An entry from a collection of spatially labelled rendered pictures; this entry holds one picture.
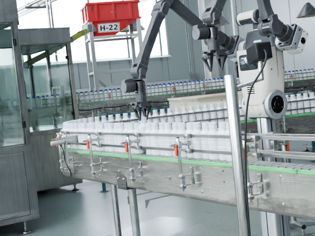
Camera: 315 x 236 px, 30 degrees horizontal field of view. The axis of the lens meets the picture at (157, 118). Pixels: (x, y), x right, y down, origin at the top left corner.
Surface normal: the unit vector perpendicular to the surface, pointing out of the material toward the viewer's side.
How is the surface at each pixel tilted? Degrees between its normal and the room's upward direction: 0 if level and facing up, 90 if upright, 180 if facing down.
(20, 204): 90
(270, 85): 101
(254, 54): 90
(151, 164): 90
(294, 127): 90
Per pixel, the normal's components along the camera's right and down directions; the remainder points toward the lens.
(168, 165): -0.83, 0.12
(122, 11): 0.25, 0.02
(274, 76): 0.55, 0.18
